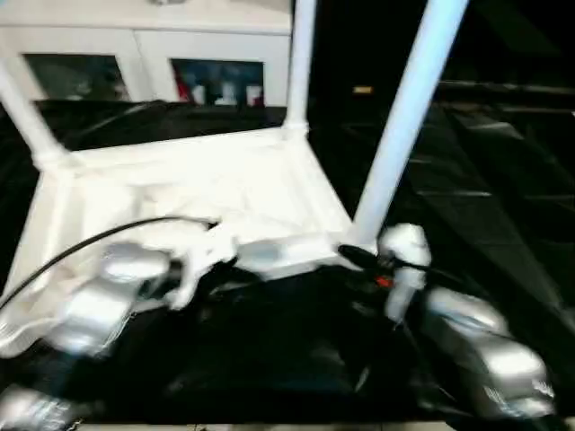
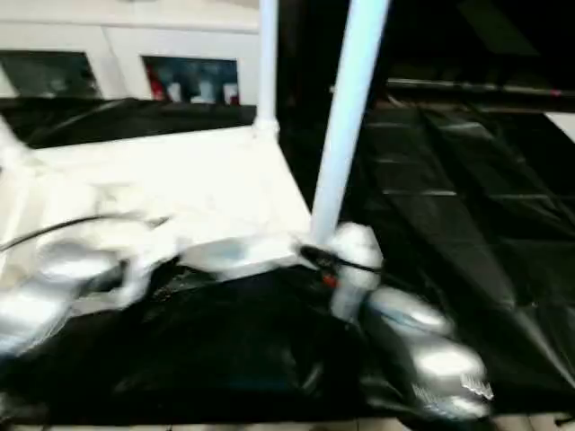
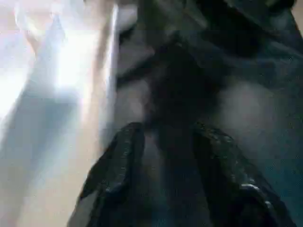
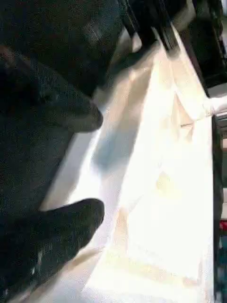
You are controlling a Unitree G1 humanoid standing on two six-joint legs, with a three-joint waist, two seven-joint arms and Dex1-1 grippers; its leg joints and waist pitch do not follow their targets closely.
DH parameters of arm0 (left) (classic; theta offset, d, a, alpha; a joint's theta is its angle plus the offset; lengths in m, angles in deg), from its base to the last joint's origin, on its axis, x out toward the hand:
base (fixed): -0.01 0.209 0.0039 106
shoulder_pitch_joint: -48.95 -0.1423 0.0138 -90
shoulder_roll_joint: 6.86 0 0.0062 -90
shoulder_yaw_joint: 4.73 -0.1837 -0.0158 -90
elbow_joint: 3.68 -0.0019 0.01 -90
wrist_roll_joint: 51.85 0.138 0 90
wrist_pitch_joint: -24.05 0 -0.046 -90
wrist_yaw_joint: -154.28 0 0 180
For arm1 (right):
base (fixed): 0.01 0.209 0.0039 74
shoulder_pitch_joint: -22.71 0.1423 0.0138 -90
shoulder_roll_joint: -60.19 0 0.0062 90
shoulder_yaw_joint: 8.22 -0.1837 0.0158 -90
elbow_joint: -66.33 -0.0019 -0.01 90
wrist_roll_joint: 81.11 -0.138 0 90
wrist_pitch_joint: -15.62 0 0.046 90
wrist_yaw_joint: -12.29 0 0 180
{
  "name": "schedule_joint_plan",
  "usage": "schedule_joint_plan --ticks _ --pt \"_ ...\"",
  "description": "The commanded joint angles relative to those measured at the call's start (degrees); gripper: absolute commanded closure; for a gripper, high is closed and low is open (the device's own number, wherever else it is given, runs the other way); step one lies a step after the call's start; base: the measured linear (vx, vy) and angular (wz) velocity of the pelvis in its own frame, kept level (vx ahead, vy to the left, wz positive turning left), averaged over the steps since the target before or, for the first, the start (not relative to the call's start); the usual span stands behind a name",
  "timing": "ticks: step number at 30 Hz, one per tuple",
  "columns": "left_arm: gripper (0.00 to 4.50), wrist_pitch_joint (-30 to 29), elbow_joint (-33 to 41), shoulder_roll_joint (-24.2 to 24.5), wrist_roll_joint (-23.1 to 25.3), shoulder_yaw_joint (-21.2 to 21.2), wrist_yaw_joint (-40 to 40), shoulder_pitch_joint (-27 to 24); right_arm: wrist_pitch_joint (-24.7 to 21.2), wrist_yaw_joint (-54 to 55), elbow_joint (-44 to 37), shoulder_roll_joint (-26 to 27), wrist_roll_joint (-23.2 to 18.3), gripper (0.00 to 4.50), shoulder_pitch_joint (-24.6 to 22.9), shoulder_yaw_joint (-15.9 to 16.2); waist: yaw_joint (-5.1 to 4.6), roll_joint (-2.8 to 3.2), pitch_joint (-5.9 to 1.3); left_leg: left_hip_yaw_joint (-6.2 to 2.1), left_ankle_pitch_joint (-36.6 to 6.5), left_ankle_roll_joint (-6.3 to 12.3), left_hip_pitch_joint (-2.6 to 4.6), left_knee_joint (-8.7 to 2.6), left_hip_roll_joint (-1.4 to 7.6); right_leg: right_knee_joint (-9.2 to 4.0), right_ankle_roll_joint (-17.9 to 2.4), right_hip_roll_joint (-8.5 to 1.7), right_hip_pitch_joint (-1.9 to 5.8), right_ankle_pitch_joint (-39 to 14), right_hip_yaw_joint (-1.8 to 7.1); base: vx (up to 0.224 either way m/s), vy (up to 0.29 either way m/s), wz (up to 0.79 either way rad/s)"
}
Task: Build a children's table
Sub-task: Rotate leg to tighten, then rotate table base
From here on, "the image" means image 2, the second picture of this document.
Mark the white plastic table leg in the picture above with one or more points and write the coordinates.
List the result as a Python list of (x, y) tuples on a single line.
[(267, 67), (11, 146), (350, 112)]

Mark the white plastic table top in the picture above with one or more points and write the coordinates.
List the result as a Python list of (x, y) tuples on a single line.
[(157, 179)]

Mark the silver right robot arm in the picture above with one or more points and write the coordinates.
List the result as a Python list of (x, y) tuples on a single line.
[(427, 350)]

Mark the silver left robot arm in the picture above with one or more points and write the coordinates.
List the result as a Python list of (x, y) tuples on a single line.
[(45, 287)]

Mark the black mat cloth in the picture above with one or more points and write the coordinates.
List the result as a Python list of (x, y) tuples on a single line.
[(449, 202)]

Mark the white flat board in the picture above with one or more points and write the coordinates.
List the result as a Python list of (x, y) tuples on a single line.
[(561, 132)]

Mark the black fabric backdrop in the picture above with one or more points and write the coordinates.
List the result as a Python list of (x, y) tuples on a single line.
[(471, 36)]

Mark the black metal stand leg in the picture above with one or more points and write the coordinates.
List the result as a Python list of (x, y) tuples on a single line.
[(566, 422)]

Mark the white glass door cabinet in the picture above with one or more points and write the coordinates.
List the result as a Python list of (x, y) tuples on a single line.
[(112, 31)]

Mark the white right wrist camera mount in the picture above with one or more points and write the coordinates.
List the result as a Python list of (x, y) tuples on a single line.
[(357, 251)]

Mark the grey metal rail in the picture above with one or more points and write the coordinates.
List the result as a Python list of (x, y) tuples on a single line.
[(471, 87)]

